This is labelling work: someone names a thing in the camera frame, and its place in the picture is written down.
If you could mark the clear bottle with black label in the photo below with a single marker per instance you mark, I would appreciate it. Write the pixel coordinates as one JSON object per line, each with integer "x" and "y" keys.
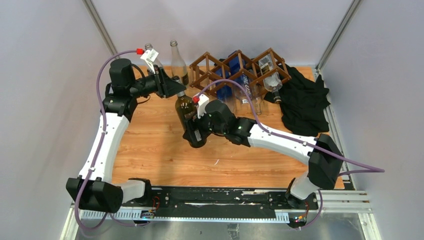
{"x": 178, "y": 65}

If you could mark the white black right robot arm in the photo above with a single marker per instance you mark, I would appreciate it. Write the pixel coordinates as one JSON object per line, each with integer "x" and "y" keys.
{"x": 318, "y": 153}

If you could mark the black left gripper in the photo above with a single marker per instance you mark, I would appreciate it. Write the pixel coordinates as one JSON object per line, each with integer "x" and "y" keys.
{"x": 165, "y": 86}

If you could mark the black cloth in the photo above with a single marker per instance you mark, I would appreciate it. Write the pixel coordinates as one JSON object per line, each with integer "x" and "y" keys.
{"x": 302, "y": 104}

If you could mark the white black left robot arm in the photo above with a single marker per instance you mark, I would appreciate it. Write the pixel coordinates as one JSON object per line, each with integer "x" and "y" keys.
{"x": 92, "y": 189}

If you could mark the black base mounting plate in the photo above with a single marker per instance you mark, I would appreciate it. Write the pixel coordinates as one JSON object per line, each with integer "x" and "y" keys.
{"x": 226, "y": 202}

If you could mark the clear square glass bottle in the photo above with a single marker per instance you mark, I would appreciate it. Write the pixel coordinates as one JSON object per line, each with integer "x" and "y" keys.
{"x": 271, "y": 83}

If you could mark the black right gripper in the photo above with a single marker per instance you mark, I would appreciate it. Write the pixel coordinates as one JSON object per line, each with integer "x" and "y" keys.
{"x": 193, "y": 125}

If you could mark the blue labelled clear bottle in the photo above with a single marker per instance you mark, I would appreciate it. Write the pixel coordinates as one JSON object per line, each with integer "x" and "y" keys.
{"x": 245, "y": 86}

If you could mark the dark green wine bottle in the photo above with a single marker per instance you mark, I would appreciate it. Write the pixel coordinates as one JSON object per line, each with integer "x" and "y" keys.
{"x": 184, "y": 105}

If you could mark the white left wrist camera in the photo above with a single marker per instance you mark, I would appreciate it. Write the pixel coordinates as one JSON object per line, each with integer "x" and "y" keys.
{"x": 150, "y": 57}

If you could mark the brown wooden wine rack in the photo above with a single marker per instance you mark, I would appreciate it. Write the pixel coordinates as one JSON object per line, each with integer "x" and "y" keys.
{"x": 207, "y": 70}

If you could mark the clear bottle with blue label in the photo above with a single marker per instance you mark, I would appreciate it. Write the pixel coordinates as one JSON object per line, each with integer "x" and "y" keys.
{"x": 226, "y": 96}

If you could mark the tall clear glass bottle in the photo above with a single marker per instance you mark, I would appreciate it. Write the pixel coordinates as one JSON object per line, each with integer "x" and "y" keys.
{"x": 149, "y": 46}

